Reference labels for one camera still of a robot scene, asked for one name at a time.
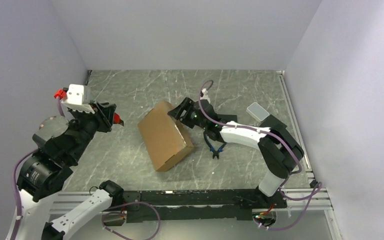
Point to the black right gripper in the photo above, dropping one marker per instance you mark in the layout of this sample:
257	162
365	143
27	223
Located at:
187	105

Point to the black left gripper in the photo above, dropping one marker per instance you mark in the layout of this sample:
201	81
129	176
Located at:
105	112

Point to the red utility knife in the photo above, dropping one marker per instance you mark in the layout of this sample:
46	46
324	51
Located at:
117	120

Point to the brown cardboard express box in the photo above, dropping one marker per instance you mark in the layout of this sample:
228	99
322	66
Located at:
166	140

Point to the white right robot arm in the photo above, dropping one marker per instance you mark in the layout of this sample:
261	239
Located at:
280	151

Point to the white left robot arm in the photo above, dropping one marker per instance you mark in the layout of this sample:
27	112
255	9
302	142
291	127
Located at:
40	175

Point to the small grey white box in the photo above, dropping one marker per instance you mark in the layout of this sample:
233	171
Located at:
257	112

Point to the black flat pad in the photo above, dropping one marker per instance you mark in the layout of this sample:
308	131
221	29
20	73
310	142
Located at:
269	122

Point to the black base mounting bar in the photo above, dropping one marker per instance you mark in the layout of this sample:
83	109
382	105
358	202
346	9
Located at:
152	205

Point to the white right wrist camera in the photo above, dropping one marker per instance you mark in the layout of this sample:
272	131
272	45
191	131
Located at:
203	95

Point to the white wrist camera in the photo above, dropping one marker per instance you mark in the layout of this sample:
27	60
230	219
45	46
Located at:
76	97
203	95

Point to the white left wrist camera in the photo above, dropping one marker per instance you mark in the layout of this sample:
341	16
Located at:
76	97

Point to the aluminium rail frame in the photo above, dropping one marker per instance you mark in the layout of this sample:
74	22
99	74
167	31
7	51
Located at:
302	200

